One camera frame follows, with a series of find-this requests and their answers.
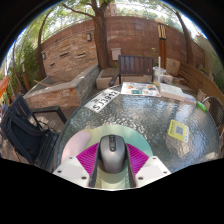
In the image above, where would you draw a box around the white printed plate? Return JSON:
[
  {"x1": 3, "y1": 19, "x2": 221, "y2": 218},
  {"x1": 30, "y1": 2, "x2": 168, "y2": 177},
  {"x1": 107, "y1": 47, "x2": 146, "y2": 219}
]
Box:
[{"x1": 83, "y1": 88, "x2": 121, "y2": 114}]

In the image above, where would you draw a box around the pale wall mailbox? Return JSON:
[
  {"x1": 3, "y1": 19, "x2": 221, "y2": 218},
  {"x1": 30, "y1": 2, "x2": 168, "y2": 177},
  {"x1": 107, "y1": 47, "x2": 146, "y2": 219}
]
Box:
[{"x1": 110, "y1": 47, "x2": 123, "y2": 61}]

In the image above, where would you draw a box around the thin leaning tree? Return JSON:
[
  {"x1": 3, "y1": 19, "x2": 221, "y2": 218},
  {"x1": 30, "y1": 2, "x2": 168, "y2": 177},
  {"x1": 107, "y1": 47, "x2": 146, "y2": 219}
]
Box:
[{"x1": 36, "y1": 9, "x2": 54, "y2": 79}]

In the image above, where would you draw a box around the white planter box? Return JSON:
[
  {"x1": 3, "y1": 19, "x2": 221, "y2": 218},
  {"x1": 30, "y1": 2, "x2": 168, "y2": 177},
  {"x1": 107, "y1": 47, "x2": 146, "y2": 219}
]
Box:
[{"x1": 161, "y1": 73, "x2": 174, "y2": 85}]

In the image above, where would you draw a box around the colourful open magazine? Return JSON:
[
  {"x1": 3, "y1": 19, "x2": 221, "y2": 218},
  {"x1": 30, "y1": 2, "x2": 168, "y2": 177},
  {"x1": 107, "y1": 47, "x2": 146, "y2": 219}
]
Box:
[{"x1": 120, "y1": 81, "x2": 162, "y2": 98}]

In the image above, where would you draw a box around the thick forked tree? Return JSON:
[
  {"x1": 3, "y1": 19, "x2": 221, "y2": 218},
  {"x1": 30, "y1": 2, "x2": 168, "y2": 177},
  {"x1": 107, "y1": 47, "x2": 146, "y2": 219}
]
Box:
[{"x1": 63, "y1": 0, "x2": 116, "y2": 69}]

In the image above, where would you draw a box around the grey and black computer mouse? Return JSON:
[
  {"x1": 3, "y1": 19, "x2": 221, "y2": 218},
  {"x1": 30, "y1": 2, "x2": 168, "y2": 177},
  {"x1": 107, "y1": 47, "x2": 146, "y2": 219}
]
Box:
[{"x1": 97, "y1": 134, "x2": 128, "y2": 174}]

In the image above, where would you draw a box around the slim straight tree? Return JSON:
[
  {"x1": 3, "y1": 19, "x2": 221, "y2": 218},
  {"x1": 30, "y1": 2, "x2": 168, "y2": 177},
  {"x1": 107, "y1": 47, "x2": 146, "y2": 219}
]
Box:
[{"x1": 168, "y1": 4, "x2": 194, "y2": 66}]

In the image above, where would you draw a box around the wooden garden lamp post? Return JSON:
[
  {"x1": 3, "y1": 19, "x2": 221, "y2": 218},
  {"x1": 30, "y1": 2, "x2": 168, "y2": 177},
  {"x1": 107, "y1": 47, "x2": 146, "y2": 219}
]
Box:
[{"x1": 154, "y1": 17, "x2": 169, "y2": 69}]

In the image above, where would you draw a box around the dark wooden chair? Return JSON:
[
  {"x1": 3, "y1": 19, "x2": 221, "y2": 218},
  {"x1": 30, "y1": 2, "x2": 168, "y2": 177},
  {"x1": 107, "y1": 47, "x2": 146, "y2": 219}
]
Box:
[{"x1": 108, "y1": 54, "x2": 155, "y2": 88}]

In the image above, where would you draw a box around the low stone plinth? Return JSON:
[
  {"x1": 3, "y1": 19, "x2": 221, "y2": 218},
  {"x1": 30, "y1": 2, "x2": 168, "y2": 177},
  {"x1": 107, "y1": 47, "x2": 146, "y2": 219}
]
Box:
[{"x1": 95, "y1": 68, "x2": 120, "y2": 90}]

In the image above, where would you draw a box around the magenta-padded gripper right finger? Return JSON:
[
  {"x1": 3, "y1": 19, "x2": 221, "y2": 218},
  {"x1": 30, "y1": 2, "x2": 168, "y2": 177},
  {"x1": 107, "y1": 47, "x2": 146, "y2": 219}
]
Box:
[{"x1": 125, "y1": 142, "x2": 172, "y2": 188}]

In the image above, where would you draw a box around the curved wooden bench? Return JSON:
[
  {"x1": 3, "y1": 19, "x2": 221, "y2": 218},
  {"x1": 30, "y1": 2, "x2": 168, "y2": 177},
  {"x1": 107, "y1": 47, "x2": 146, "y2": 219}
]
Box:
[{"x1": 178, "y1": 63, "x2": 224, "y2": 101}]

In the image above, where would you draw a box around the stone raised planter bed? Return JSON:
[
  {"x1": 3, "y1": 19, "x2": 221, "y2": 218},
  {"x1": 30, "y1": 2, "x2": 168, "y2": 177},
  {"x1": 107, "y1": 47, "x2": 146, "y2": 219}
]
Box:
[{"x1": 23, "y1": 63, "x2": 101, "y2": 109}]

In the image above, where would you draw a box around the yellow square card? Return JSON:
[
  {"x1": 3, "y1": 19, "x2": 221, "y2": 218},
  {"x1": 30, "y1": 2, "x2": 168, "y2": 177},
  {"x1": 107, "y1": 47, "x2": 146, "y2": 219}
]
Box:
[{"x1": 167, "y1": 119, "x2": 190, "y2": 143}]

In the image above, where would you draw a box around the green marker tube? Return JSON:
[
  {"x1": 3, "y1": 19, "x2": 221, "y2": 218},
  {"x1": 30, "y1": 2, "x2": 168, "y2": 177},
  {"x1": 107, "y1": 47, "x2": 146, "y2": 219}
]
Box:
[{"x1": 195, "y1": 100, "x2": 208, "y2": 112}]

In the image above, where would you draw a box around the pale stone block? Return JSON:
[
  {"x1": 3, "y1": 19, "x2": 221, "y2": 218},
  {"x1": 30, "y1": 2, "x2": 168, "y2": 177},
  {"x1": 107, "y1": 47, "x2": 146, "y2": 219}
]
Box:
[{"x1": 166, "y1": 58, "x2": 181, "y2": 77}]

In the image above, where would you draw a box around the black slatted chair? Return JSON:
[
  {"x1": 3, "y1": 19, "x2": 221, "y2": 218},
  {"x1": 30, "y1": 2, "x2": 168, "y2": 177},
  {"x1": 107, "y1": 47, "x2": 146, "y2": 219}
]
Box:
[{"x1": 0, "y1": 94, "x2": 68, "y2": 171}]

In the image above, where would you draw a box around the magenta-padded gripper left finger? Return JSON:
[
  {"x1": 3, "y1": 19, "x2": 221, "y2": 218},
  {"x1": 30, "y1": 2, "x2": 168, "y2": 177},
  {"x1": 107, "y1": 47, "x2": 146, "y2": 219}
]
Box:
[{"x1": 53, "y1": 141, "x2": 101, "y2": 188}]

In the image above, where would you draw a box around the flat pale packet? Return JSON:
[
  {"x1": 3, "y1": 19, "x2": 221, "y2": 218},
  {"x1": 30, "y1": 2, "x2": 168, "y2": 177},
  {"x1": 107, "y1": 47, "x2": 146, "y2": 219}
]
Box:
[{"x1": 184, "y1": 94, "x2": 198, "y2": 103}]

